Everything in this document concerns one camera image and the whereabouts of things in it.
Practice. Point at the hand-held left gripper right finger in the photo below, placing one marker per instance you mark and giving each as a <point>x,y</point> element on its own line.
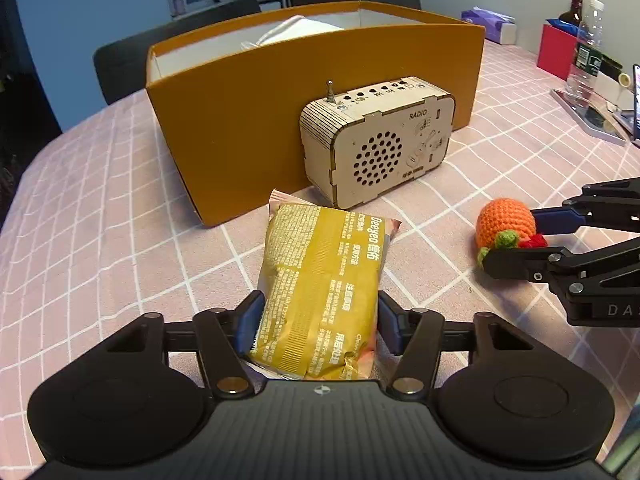
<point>391,317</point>

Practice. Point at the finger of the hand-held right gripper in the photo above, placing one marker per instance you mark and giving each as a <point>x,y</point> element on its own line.
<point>555,219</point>
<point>515,262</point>

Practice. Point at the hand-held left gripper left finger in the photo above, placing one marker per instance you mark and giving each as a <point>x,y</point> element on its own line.
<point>250,317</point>

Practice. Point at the orange crocheted fruit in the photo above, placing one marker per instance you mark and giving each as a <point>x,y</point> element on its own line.
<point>502,222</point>

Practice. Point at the yellow snack packet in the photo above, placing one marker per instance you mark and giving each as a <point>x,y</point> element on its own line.
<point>315,285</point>

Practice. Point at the orange cardboard box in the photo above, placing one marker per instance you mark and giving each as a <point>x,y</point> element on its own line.
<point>240,130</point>

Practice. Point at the white towel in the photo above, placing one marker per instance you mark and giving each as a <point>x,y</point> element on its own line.
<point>295,30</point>

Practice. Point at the upright phone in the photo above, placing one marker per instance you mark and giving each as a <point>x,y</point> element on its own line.
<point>636,102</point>

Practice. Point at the red box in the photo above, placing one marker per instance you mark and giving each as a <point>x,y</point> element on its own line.
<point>555,52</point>

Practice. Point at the clear plastic water bottle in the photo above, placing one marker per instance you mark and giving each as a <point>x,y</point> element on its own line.
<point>585,55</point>

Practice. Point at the wooden radio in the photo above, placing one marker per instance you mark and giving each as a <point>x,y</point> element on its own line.
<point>380,150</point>

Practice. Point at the pink checkered tablecloth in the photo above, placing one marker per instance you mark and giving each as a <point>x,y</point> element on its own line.
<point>100,210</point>

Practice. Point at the blue packet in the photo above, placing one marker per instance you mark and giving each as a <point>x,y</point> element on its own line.
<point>562,24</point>

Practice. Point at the purple tissue pack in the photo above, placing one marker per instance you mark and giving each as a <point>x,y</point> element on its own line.
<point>487,22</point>

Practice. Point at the brown glass bottle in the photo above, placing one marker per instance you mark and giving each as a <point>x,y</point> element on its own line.
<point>575,10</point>

